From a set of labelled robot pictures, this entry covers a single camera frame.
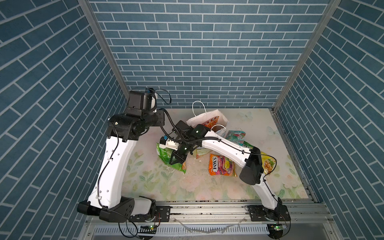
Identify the green snack packet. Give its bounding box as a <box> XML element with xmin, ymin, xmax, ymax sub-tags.
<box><xmin>156</xmin><ymin>143</ymin><xmax>187</xmax><ymax>174</ymax></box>

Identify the orange Fox's fruit candy bag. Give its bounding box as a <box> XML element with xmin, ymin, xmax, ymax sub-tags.
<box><xmin>209</xmin><ymin>154</ymin><xmax>237</xmax><ymax>177</ymax></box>

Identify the floral paper gift bag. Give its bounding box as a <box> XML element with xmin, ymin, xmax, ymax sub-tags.
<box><xmin>186</xmin><ymin>100</ymin><xmax>230</xmax><ymax>159</ymax></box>

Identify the teal Fox's candy bag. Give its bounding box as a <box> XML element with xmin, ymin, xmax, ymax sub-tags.
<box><xmin>226</xmin><ymin>130</ymin><xmax>246</xmax><ymax>146</ymax></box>

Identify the green Fox's Spring Tea candy bag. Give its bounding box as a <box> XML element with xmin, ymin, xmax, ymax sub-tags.
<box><xmin>240</xmin><ymin>141</ymin><xmax>254</xmax><ymax>152</ymax></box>

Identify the yellow-green snack packet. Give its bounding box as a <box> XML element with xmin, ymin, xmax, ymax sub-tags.
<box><xmin>261</xmin><ymin>152</ymin><xmax>276</xmax><ymax>175</ymax></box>

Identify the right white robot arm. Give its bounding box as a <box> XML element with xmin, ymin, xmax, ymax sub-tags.
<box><xmin>160</xmin><ymin>121</ymin><xmax>291</xmax><ymax>221</ymax></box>

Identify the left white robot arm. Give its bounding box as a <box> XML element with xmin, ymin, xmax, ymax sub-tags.
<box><xmin>77</xmin><ymin>88</ymin><xmax>165</xmax><ymax>223</ymax></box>

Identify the red snack packet in bag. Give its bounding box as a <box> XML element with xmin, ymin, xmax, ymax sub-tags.
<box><xmin>203</xmin><ymin>116</ymin><xmax>220</xmax><ymax>129</ymax></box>

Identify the floral table mat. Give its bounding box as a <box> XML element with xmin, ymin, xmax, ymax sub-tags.
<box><xmin>122</xmin><ymin>109</ymin><xmax>309</xmax><ymax>202</ymax></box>

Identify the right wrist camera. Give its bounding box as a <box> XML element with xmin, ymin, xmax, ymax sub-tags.
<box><xmin>159</xmin><ymin>136</ymin><xmax>179</xmax><ymax>150</ymax></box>

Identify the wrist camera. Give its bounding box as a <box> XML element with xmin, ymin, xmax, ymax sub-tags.
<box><xmin>159</xmin><ymin>136</ymin><xmax>179</xmax><ymax>150</ymax></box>
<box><xmin>144</xmin><ymin>88</ymin><xmax>157</xmax><ymax>113</ymax></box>

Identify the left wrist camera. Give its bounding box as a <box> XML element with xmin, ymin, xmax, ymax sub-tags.
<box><xmin>144</xmin><ymin>88</ymin><xmax>157</xmax><ymax>113</ymax></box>

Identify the black corrugated cable conduit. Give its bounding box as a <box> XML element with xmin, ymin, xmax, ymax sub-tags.
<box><xmin>160</xmin><ymin>107</ymin><xmax>223</xmax><ymax>143</ymax></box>

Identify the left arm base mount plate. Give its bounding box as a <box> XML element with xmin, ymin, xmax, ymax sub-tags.
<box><xmin>130</xmin><ymin>206</ymin><xmax>171</xmax><ymax>223</ymax></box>

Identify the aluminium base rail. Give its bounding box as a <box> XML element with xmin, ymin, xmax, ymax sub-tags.
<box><xmin>79</xmin><ymin>200</ymin><xmax>342</xmax><ymax>240</ymax></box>

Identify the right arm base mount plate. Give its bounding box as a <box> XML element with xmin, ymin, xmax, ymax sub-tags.
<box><xmin>246</xmin><ymin>203</ymin><xmax>291</xmax><ymax>222</ymax></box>

